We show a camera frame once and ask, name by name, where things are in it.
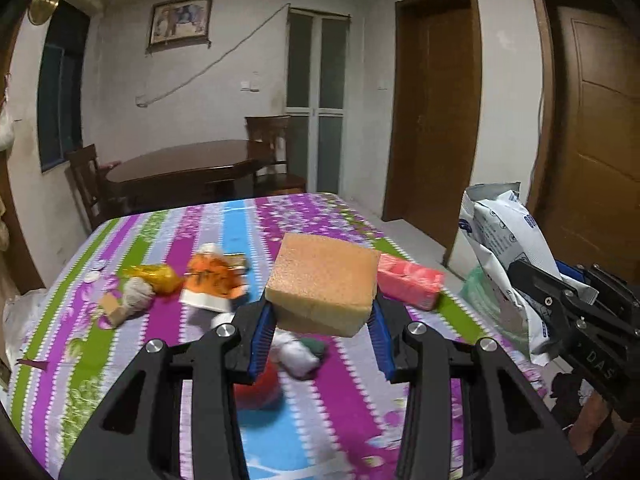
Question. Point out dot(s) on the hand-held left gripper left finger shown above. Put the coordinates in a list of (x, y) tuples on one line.
[(262, 342)]

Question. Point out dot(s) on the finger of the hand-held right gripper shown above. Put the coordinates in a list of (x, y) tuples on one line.
[(537, 282), (610, 287)]

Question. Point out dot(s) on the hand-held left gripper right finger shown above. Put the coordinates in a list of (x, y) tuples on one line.
[(382, 347)]

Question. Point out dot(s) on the white knitted cloth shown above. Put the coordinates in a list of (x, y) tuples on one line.
[(295, 357)]

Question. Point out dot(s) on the bin with green liner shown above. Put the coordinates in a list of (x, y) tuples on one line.
[(475, 287)]

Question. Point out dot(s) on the white blue printed plastic bag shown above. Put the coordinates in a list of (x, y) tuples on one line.
[(500, 230)]

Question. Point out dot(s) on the yellow sponge block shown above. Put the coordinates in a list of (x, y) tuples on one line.
[(320, 280)]

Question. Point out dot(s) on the person's right forearm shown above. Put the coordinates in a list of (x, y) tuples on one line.
[(592, 422)]

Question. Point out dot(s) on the red round object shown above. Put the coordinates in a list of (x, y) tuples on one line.
[(262, 387)]

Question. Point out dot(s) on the pink tissue packet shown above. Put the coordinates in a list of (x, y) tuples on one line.
[(410, 277)]

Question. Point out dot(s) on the striped floral tablecloth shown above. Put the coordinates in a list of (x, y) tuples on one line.
[(330, 410)]

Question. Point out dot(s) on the orange snack wrapper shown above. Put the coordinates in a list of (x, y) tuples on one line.
[(210, 280)]

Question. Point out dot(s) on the yellow crumpled wrapper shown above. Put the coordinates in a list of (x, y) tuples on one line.
[(155, 277)]

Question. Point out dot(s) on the beige knotted cloth ball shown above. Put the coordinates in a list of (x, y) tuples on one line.
[(137, 296)]

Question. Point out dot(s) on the brown cardboard piece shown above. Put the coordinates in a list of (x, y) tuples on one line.
[(114, 310)]

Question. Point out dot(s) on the brown panelled wooden door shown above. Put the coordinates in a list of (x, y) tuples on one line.
[(595, 135)]

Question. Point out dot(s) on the white round cap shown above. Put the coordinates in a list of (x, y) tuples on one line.
[(92, 276), (97, 264)]

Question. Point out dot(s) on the dark wooden dining table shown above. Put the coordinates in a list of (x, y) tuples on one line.
[(185, 165)]

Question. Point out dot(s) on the dark wooden chair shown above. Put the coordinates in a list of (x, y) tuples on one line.
[(270, 135), (85, 180)]

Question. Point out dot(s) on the white plastic sack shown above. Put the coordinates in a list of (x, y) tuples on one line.
[(22, 315)]

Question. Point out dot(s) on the frosted glass double door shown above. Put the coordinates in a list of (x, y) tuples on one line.
[(317, 100)]

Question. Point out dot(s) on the dark window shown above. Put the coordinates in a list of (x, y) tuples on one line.
[(62, 90)]

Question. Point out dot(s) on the framed wall picture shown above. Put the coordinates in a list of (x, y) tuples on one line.
[(180, 22)]

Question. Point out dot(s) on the round golden wall disc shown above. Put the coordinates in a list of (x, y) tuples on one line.
[(42, 5)]

